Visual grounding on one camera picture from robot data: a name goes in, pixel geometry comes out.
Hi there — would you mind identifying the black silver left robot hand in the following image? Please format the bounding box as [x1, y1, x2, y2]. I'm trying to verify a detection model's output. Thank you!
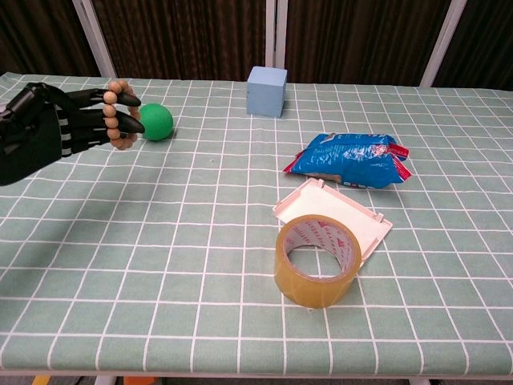
[0, 82, 146, 187]

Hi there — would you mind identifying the wooden bead bracelet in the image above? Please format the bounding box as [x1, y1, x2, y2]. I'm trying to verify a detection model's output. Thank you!
[101, 79, 142, 152]

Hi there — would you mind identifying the dark brown curtain panel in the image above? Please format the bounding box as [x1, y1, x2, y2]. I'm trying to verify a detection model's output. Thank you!
[0, 0, 100, 78]
[284, 0, 454, 87]
[433, 0, 513, 92]
[90, 0, 269, 82]

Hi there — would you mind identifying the green ball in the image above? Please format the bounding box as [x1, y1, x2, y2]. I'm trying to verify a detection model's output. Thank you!
[138, 103, 175, 142]

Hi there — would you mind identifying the green checkered tablecloth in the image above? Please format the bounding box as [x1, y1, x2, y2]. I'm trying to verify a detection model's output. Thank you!
[0, 71, 513, 379]

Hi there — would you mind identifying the light blue foam cube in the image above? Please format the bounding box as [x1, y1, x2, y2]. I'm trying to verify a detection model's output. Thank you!
[245, 66, 289, 119]

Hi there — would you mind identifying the white square box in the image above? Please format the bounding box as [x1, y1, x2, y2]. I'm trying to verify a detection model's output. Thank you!
[273, 177, 392, 270]

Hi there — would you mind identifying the brown packing tape roll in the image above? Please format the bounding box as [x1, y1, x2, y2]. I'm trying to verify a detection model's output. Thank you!
[273, 213, 363, 310]

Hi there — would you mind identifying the blue snack bag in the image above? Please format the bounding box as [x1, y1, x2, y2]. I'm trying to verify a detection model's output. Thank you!
[282, 132, 414, 191]

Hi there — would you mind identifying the white partition post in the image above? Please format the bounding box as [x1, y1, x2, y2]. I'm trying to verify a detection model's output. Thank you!
[265, 0, 289, 70]
[418, 0, 469, 88]
[71, 0, 118, 79]

